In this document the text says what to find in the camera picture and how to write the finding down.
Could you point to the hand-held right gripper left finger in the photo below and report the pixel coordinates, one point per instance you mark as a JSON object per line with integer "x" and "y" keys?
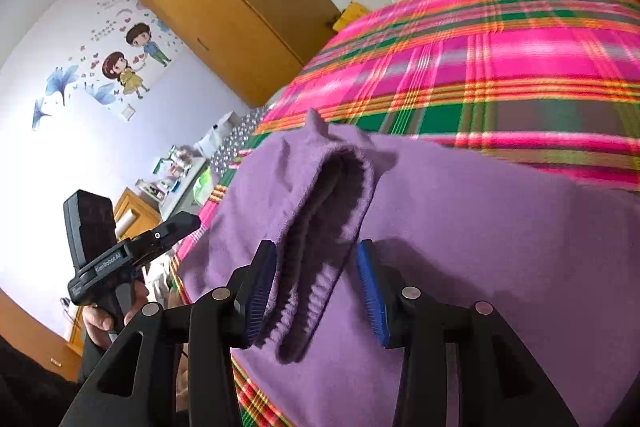
{"x": 262, "y": 292}

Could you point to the person's left forearm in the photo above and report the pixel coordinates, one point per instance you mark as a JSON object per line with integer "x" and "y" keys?
{"x": 40, "y": 382}

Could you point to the wooden wardrobe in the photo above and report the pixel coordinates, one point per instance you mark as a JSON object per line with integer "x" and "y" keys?
{"x": 225, "y": 7}

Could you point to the person's left hand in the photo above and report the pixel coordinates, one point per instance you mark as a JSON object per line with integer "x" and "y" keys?
{"x": 97, "y": 319}

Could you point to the purple fleece garment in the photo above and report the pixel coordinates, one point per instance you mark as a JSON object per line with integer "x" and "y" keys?
{"x": 475, "y": 257}

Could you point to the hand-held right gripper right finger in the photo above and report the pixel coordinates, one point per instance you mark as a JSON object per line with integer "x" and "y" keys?
{"x": 372, "y": 302}

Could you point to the cartoon wall poster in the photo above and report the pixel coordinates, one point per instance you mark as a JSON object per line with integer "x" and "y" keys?
{"x": 120, "y": 67}

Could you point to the yellow bag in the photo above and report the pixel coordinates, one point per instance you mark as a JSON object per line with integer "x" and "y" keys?
{"x": 352, "y": 17}

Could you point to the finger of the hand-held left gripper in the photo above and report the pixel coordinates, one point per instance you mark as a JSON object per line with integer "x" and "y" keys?
{"x": 165, "y": 234}

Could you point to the green white packaging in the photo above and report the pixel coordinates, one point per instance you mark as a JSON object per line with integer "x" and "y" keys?
{"x": 204, "y": 187}

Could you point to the pink green plaid blanket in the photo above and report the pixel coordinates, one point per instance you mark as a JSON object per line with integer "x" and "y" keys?
{"x": 475, "y": 57}

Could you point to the folded floral cloth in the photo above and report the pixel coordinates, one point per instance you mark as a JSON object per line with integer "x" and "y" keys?
{"x": 240, "y": 137}

